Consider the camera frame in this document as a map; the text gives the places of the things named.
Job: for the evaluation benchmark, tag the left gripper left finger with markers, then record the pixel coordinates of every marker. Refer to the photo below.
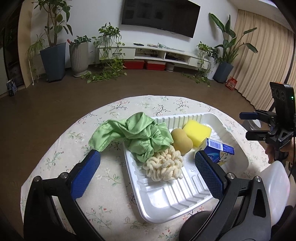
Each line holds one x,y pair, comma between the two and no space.
75,182

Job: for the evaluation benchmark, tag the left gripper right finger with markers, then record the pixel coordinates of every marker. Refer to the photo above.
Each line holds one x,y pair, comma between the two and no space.
213,175

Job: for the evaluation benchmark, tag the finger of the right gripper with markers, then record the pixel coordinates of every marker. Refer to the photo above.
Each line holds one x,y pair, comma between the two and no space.
254,116
258,135

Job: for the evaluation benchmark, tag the blue tissue pack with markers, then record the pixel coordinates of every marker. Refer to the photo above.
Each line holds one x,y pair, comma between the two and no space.
217,151

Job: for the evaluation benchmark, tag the yellow rectangular sponge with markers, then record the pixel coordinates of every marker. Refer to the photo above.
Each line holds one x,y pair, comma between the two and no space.
197,132

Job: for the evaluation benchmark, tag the tan peanut-shaped sponge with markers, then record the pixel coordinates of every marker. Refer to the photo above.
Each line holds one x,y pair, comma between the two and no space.
181,142

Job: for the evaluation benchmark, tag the cream chenille mop pad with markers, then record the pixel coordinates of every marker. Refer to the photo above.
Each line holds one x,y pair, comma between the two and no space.
165,165

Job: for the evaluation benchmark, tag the green cloth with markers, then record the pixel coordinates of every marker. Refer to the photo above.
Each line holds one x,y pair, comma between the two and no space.
142,135

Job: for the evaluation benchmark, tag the person's right hand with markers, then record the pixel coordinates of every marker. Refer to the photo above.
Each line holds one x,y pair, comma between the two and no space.
269,151

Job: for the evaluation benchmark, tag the red box by curtain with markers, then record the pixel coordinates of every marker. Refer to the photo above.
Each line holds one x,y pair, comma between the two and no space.
231,83

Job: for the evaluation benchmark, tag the floral tablecloth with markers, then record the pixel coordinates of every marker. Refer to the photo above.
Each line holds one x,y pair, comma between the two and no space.
108,202

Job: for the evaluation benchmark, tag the beige curtain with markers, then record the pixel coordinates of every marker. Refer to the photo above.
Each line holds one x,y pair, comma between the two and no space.
254,72

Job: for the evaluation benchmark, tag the translucent plastic storage box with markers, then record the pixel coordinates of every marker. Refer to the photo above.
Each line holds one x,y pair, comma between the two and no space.
277,187

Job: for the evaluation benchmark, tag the black cylindrical container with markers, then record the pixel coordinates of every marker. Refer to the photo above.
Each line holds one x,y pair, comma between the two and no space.
193,224

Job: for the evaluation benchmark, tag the white plastic tray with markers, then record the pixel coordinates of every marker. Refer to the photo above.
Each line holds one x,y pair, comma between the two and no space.
162,201

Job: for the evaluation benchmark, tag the right large leafy plant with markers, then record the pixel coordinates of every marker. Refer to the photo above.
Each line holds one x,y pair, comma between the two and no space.
228,50

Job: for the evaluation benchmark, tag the small plant by console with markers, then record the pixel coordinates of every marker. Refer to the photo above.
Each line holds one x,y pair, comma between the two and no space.
205,54

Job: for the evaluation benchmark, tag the red storage box right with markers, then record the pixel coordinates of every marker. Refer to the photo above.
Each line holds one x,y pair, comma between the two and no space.
155,65

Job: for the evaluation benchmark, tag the red storage box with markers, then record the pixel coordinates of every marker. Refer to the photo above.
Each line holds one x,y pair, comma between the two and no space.
133,64
155,65

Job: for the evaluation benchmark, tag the red storage box left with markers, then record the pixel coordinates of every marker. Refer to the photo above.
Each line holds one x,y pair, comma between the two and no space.
133,64

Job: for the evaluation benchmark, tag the dark blue planter tree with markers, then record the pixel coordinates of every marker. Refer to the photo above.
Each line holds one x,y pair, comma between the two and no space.
52,53

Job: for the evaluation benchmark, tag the white ribbed planter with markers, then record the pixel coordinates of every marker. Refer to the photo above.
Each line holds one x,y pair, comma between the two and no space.
79,53

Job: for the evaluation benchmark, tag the white tv console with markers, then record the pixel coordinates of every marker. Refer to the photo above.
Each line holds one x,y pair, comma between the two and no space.
179,58

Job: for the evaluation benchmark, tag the trailing green pothos plant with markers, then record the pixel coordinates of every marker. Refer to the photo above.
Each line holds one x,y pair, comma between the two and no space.
108,53

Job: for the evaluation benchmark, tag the wall-mounted black television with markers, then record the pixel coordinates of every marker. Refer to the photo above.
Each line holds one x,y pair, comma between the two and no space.
178,16

